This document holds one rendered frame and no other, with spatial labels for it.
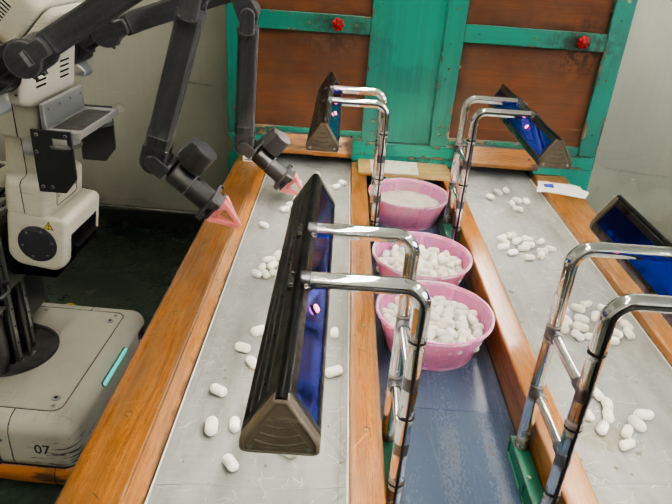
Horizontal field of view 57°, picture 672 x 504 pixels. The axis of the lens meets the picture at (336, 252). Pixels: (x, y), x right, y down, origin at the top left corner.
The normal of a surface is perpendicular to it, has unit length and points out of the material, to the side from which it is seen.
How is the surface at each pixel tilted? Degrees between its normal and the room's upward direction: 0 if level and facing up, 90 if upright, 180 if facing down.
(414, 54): 90
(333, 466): 0
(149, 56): 90
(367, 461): 0
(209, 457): 0
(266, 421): 90
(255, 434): 90
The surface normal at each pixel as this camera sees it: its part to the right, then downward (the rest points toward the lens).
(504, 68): -0.02, 0.46
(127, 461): 0.07, -0.89
